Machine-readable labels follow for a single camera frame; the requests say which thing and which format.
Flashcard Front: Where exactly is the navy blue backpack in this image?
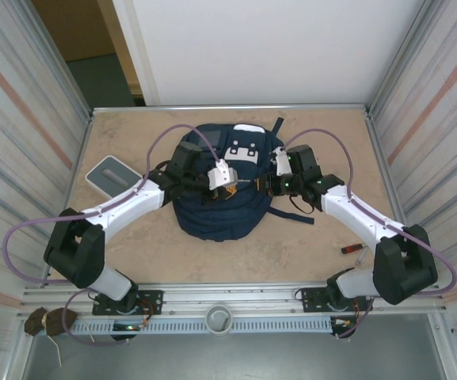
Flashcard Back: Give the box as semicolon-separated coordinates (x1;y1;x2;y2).
171;117;316;243

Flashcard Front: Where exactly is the grey white box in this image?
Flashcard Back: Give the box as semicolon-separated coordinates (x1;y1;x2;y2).
85;155;143;196

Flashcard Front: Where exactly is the grey round cup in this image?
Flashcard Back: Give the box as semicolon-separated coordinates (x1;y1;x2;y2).
204;303;234;336

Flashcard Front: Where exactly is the small circuit board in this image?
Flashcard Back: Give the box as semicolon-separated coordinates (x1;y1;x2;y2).
112;322;144;333

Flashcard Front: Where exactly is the brown wooden door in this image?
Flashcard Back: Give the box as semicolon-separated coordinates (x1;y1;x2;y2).
32;0;119;63

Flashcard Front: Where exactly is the brown cloth bundle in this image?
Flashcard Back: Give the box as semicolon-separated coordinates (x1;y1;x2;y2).
24;306;79;337

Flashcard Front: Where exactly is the aluminium frame rail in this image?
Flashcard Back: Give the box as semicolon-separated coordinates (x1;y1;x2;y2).
21;281;447;316

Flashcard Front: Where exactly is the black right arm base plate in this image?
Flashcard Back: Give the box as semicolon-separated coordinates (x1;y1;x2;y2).
301;285;373;314

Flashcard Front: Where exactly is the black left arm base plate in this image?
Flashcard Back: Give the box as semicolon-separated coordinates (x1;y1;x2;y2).
91;290;164;317

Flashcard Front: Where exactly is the slotted grey cable duct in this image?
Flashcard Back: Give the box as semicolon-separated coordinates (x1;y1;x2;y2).
69;316;334;336

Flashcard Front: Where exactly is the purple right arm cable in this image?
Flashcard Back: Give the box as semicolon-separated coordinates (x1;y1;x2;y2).
285;128;457;340

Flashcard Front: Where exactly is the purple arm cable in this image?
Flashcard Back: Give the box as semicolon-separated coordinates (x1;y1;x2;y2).
2;124;223;346
285;128;457;340

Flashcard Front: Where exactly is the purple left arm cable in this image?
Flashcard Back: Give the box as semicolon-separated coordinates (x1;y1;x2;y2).
2;124;223;346

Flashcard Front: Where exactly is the beige string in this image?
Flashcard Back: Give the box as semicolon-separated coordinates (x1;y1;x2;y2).
47;334;63;367

